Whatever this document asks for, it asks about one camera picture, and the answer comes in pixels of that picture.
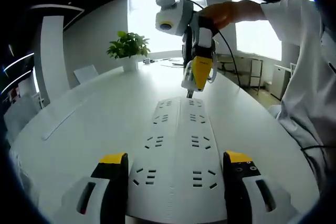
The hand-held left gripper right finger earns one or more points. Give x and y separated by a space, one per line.
252 203

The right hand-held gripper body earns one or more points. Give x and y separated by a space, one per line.
173 14

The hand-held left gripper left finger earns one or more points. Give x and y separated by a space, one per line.
86 203

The white power strip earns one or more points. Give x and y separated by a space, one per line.
176 161

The white desk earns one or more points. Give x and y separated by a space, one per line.
92 119

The small white box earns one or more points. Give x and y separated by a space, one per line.
147 61

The white metal rack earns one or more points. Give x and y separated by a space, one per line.
256 73

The green potted plant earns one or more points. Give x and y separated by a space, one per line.
128 44

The white plant pot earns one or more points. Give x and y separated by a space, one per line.
130 63

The white storage cabinet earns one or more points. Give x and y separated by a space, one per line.
281 82

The person in white coat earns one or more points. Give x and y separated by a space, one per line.
309 77

